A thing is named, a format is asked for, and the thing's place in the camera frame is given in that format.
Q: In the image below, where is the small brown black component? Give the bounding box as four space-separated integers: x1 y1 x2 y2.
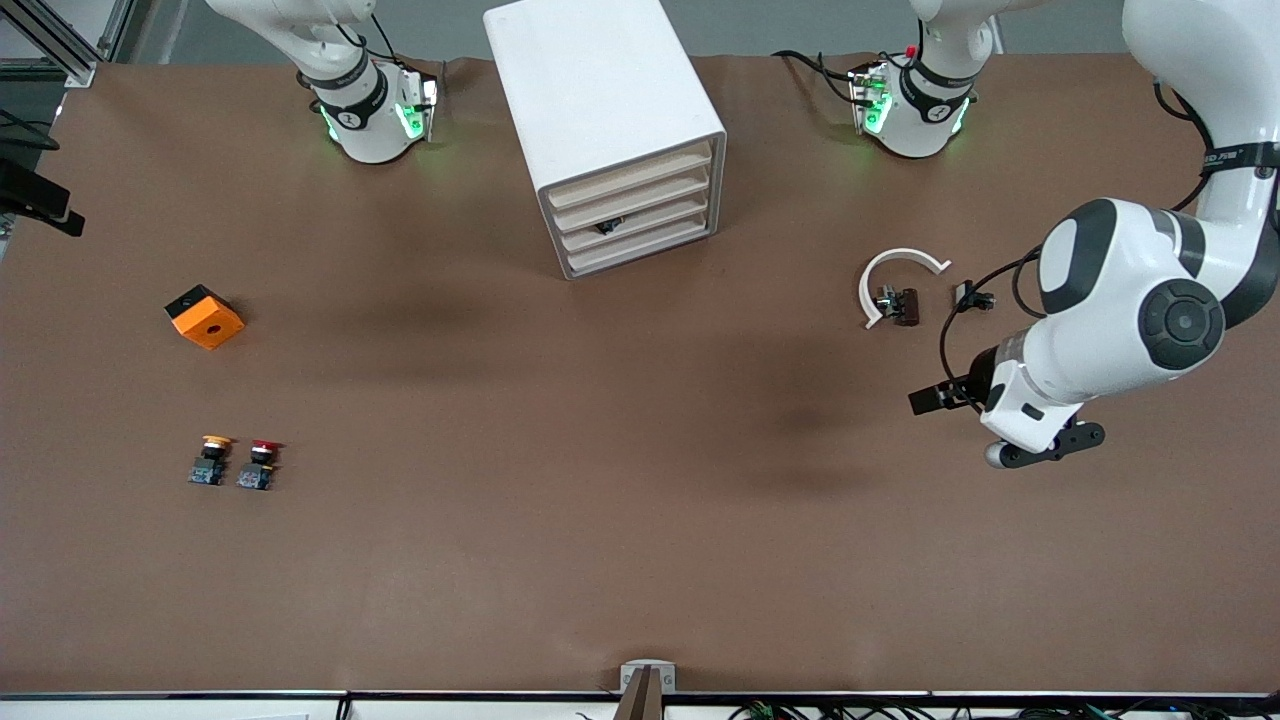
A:
875 286 921 328

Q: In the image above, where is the orange and black box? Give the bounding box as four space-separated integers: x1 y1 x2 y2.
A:
164 284 246 351

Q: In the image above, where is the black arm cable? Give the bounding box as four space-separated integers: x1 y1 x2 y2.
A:
938 75 1216 391
0 108 63 153

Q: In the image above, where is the brown table mat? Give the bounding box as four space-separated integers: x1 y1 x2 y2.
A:
0 52 1280 696

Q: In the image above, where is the grey metal bracket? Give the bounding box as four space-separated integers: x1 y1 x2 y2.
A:
620 660 677 693

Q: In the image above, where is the black base power cable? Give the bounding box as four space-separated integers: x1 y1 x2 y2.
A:
773 48 863 106

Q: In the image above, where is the white drawer cabinet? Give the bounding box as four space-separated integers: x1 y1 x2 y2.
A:
483 0 728 281

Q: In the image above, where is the yellow cap push button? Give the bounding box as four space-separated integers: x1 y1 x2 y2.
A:
188 434 236 488

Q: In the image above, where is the red cap push button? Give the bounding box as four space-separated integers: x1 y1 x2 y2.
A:
236 438 284 492

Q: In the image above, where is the dark brown post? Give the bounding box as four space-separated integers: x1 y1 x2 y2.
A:
615 667 663 720

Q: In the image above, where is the white curved plastic ring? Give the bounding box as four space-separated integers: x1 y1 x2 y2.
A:
858 247 952 330

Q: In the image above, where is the aluminium frame profile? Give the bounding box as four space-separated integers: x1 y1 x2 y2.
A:
0 0 136 89

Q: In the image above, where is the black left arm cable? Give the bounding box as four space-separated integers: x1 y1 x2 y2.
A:
938 75 1216 391

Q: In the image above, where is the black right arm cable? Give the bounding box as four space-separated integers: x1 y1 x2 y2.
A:
0 108 63 153

